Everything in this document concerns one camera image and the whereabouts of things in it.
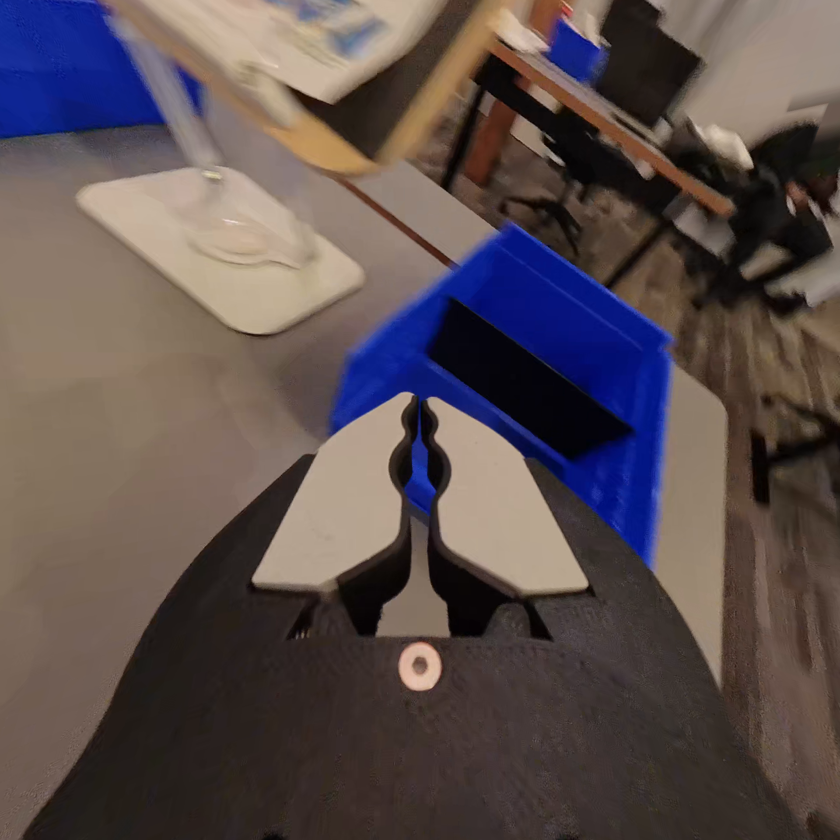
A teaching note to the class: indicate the wooden office desk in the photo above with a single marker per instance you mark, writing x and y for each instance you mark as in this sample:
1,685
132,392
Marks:
630,140

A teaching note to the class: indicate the white document stand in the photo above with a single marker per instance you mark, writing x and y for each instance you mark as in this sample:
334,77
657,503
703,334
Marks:
262,302

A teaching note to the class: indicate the printed instruction sheet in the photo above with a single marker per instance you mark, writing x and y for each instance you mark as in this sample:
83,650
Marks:
308,52

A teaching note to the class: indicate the black bin divider panel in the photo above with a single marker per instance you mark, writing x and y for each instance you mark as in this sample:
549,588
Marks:
518,380

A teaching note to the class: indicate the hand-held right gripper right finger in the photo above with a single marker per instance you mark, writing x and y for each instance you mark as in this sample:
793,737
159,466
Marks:
505,525

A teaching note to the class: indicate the small blue box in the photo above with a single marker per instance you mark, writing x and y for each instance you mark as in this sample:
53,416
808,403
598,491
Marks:
577,52

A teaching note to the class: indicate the blue bin with divider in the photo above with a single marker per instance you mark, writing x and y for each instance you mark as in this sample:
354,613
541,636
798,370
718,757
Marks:
558,308

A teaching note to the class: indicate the black office chair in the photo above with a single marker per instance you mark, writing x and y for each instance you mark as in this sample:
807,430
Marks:
544,210
768,197

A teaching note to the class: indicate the black computer monitor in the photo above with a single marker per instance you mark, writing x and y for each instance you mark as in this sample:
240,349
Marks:
649,72

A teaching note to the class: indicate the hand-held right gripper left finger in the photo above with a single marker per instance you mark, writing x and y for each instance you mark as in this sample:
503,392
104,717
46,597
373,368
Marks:
328,518

